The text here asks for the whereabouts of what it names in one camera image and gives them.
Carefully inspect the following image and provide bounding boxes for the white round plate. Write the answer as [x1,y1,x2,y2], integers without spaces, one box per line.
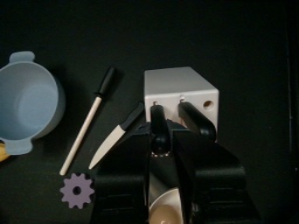
[147,186,184,224]

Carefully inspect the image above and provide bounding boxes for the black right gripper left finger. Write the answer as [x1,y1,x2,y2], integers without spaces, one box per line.
[89,122,153,224]

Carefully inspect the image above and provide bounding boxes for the purple gear shaped toy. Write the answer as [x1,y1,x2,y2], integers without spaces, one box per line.
[59,172,96,210]

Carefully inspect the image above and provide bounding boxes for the black handled toy cleaver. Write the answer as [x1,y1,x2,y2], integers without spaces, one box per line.
[149,104,173,156]

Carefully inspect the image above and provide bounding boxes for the white wooden knife block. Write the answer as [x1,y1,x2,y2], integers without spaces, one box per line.
[144,66,220,144]

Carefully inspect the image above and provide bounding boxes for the black handled toy knife in block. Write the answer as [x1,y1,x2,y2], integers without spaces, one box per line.
[177,101,218,142]

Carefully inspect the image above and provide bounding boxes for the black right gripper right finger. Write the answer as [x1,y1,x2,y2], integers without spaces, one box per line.
[165,118,263,224]

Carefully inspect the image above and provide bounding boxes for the light blue toy pot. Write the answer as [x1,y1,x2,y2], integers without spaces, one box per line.
[0,51,67,156]

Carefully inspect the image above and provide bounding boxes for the wooden toy knife black handle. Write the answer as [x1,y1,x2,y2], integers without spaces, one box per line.
[88,101,145,171]

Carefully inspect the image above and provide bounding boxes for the yellow toy food piece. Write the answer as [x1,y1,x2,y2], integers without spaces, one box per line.
[0,142,12,163]

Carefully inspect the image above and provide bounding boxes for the wooden honing rod black handle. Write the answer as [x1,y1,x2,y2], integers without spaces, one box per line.
[59,66,117,177]

